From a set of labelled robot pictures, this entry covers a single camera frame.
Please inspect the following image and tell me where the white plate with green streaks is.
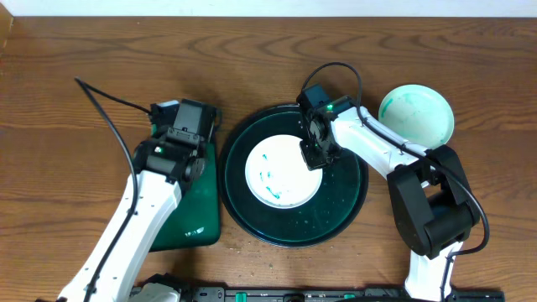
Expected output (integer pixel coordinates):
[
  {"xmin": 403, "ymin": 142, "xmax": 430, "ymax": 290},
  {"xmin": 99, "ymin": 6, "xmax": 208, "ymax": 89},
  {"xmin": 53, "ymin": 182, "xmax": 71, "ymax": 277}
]
[{"xmin": 244, "ymin": 134, "xmax": 323, "ymax": 210}]

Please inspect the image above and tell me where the mint plate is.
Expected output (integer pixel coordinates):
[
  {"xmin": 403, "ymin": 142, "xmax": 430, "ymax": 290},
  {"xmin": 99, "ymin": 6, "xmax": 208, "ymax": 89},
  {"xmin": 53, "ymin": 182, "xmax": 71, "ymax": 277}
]
[{"xmin": 378, "ymin": 84, "xmax": 455, "ymax": 148}]

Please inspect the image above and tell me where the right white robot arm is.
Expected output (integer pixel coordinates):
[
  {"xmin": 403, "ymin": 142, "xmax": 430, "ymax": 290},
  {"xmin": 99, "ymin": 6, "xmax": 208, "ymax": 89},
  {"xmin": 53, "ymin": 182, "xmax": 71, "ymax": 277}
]
[{"xmin": 297, "ymin": 85, "xmax": 483, "ymax": 301}]

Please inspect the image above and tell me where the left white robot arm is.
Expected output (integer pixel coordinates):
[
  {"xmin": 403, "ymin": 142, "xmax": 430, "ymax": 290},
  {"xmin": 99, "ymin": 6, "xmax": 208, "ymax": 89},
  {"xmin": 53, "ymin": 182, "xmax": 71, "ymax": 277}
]
[{"xmin": 58, "ymin": 99, "xmax": 222, "ymax": 301}]

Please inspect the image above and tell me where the round black tray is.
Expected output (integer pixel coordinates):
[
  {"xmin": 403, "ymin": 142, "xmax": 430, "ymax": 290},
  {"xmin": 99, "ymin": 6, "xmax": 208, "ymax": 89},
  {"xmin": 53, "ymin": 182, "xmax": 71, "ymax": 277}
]
[{"xmin": 217, "ymin": 105, "xmax": 368, "ymax": 247}]

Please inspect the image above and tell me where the rectangular green tray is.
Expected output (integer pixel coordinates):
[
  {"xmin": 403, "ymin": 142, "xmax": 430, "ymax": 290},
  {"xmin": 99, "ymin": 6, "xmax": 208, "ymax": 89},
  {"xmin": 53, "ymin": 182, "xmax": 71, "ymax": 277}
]
[{"xmin": 149, "ymin": 141, "xmax": 221, "ymax": 252}]

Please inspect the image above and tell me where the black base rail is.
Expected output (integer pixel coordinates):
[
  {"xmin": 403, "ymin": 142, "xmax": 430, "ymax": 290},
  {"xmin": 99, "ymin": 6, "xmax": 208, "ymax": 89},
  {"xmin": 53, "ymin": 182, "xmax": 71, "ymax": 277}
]
[{"xmin": 129, "ymin": 285, "xmax": 507, "ymax": 302}]

